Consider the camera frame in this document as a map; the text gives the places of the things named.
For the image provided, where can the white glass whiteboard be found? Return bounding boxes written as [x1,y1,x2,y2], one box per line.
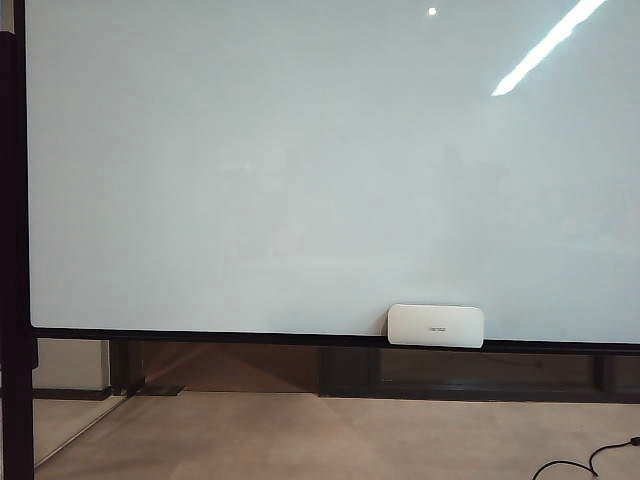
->
[24,0,640,346]

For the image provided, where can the black metal whiteboard stand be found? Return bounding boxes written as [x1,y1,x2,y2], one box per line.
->
[0,0,640,480]

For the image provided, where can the white rectangular board eraser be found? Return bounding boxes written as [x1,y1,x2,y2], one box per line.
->
[387,302,486,351]

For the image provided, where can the thin black floor cable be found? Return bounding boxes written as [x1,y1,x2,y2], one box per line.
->
[531,436,640,480]

